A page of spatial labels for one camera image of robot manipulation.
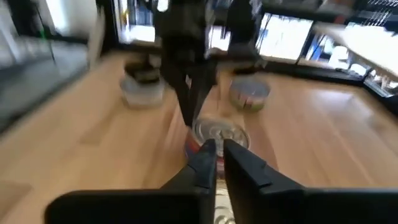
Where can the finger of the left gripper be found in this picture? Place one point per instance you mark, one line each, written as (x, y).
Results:
(202, 81)
(177, 77)

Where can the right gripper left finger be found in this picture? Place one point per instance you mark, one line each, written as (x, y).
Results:
(140, 205)

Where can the salmon can with pull tab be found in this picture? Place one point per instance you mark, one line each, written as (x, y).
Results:
(230, 130)

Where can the silver can with plain lid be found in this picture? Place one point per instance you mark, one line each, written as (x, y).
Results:
(248, 93)
(141, 95)

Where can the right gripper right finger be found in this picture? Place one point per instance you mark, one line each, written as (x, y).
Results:
(295, 205)

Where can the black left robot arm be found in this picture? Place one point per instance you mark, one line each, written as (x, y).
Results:
(244, 28)

